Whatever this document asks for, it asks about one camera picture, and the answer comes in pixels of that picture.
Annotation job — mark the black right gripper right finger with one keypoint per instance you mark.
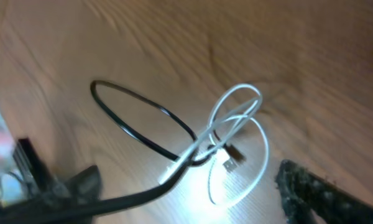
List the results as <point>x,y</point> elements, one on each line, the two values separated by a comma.
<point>304,194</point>

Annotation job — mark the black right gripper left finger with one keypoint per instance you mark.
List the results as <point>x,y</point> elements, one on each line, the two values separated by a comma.
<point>43,191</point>

